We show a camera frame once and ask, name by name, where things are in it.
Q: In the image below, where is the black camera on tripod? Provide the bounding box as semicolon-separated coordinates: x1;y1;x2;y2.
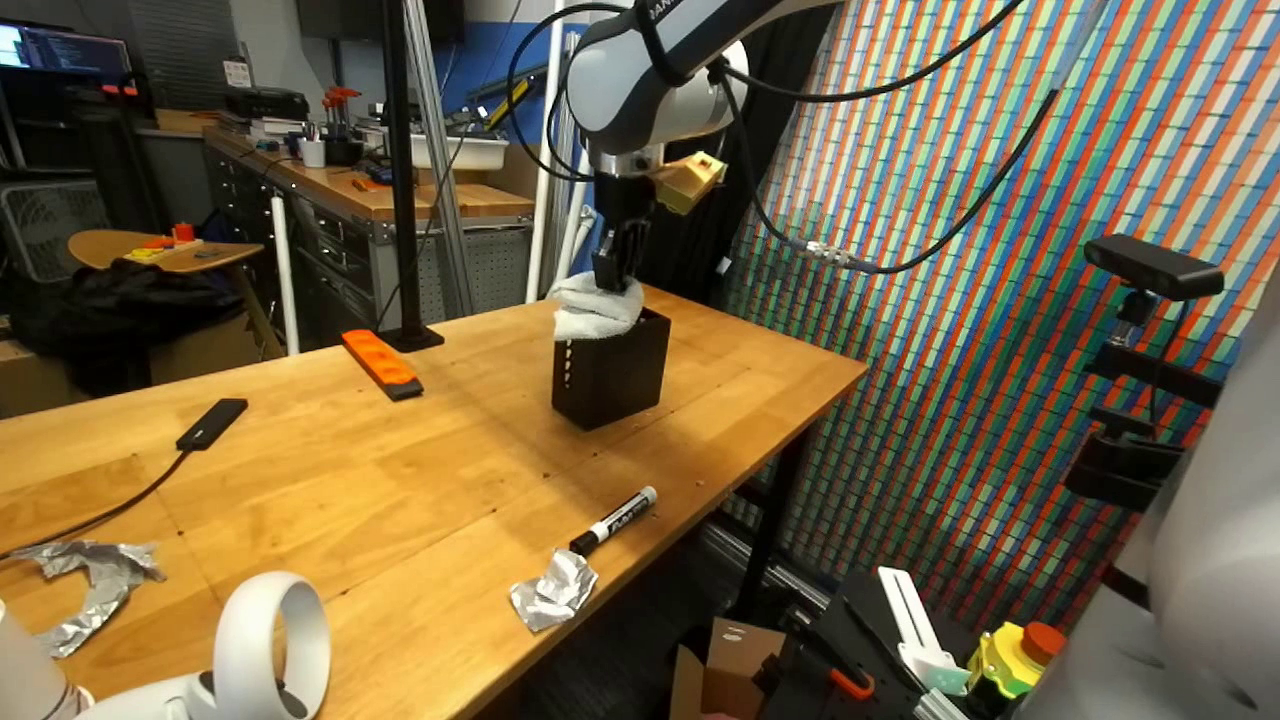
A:
1064;231;1223;510

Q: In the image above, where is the cardboard box on floor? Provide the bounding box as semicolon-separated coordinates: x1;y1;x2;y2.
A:
668;617;784;720

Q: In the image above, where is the black clamp orange handle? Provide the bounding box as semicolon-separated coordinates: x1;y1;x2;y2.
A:
788;611;875;703

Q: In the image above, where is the wooden workbench in background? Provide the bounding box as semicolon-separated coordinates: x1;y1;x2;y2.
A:
157;112;530;349

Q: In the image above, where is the yellow red emergency stop button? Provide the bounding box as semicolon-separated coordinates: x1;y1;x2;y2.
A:
967;620;1068;699

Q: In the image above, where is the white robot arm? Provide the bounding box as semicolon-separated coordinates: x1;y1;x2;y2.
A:
558;0;835;184

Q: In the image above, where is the computer monitor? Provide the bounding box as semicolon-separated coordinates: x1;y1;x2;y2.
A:
0;25;130;81

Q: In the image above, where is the round wooden stool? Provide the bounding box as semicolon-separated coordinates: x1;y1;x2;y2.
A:
68;226;256;275

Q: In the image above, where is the black and white marker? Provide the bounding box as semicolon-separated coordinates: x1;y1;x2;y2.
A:
566;483;658;555

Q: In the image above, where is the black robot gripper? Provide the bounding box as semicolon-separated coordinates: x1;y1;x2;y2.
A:
591;175;657;293

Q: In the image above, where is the yellow-green wrist camera box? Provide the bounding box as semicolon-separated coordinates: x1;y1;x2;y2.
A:
653;153;726;216

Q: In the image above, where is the orange and black block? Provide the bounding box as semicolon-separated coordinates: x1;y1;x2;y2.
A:
340;329;424;398

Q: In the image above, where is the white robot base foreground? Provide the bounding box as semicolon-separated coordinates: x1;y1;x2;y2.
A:
1016;275;1280;720

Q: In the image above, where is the white towel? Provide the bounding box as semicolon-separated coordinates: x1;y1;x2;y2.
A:
552;272;643;341

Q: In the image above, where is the black vertical pole stand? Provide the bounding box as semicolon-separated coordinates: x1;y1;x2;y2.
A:
382;0;434;352

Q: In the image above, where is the large crumpled silver foil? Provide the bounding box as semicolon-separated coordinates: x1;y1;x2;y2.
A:
4;539;159;659

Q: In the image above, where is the black perforated box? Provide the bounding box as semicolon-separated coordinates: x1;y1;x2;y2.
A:
552;308;673;427

